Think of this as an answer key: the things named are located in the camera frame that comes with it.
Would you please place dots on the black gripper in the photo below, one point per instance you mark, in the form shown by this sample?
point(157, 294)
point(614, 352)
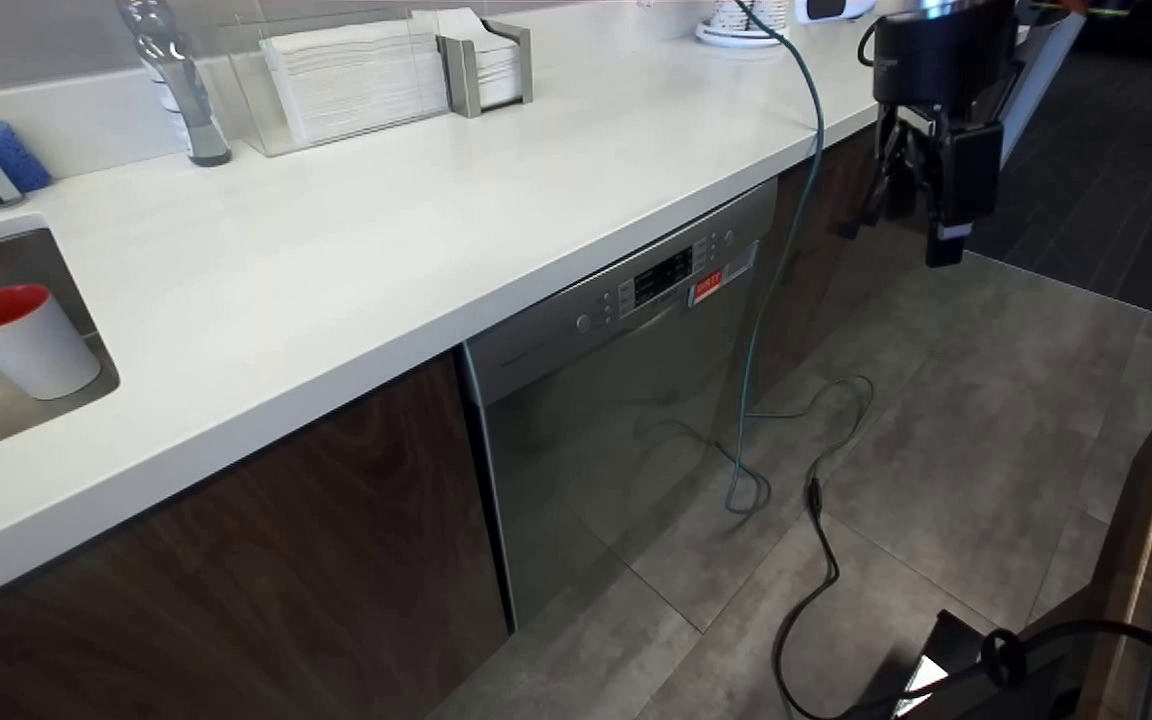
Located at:
point(942, 64)

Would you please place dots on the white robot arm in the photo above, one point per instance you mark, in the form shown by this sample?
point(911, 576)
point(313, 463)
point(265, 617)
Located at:
point(1043, 81)

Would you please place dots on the white round appliance base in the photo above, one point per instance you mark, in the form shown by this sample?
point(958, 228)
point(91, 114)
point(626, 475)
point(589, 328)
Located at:
point(737, 29)

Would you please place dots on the dishwasher black display screen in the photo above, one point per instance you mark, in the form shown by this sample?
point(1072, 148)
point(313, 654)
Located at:
point(662, 278)

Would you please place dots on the orange sticker on dishwasher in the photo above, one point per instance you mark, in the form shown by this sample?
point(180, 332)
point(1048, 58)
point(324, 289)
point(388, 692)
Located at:
point(704, 287)

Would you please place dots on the white napkins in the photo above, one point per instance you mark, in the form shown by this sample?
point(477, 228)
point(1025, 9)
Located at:
point(491, 61)

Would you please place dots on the black power adapter box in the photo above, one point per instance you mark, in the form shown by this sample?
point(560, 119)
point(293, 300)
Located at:
point(958, 641)

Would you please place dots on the stainless steel dishwasher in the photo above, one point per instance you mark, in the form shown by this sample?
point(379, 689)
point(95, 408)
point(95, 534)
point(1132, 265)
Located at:
point(576, 483)

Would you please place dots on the metal napkin holder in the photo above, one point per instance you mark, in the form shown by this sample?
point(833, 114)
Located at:
point(456, 74)

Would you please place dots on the white dish rack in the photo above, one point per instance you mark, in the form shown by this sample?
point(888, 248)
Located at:
point(351, 81)

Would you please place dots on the clear acrylic towel tray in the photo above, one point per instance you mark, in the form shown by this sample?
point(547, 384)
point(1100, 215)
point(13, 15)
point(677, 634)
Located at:
point(240, 105)

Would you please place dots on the tall chrome faucet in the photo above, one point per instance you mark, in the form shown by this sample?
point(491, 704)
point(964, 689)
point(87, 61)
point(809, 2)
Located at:
point(180, 81)

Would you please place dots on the wide dark wood cabinet front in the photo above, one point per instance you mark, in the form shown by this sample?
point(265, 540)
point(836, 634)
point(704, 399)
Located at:
point(268, 573)

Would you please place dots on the white cup red inside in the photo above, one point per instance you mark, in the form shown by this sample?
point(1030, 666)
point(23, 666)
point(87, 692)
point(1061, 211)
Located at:
point(37, 350)

